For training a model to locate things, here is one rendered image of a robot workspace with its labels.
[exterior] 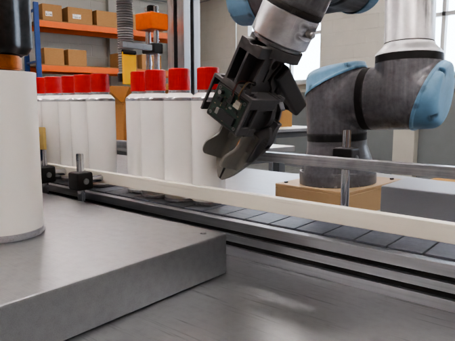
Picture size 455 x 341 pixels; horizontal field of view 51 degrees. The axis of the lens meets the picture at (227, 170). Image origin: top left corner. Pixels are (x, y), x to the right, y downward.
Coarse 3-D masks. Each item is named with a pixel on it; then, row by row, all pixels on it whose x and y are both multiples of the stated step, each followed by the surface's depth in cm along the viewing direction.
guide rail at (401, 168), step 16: (256, 160) 71; (272, 160) 69; (288, 160) 67; (304, 160) 66; (320, 160) 64; (336, 160) 63; (352, 160) 61; (368, 160) 60; (384, 160) 59; (432, 176) 55; (448, 176) 54
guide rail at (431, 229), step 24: (72, 168) 88; (168, 192) 73; (192, 192) 69; (216, 192) 66; (240, 192) 64; (312, 216) 57; (336, 216) 55; (360, 216) 53; (384, 216) 51; (408, 216) 51; (432, 240) 49
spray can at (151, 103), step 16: (160, 80) 76; (144, 96) 76; (160, 96) 76; (144, 112) 76; (160, 112) 76; (144, 128) 76; (160, 128) 76; (144, 144) 77; (160, 144) 76; (144, 160) 77; (160, 160) 77; (144, 176) 78; (160, 176) 77; (144, 192) 78
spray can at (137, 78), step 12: (132, 72) 80; (144, 72) 80; (132, 84) 80; (144, 84) 80; (132, 96) 80; (132, 108) 80; (132, 120) 80; (132, 132) 80; (132, 144) 81; (132, 156) 81; (132, 168) 81; (132, 192) 82
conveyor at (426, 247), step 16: (112, 192) 83; (128, 192) 83; (192, 208) 70; (208, 208) 70; (224, 208) 70; (240, 208) 70; (272, 224) 61; (288, 224) 61; (304, 224) 61; (320, 224) 61; (336, 224) 61; (352, 240) 54; (368, 240) 54; (384, 240) 54; (400, 240) 54; (416, 240) 54; (432, 256) 49; (448, 256) 48
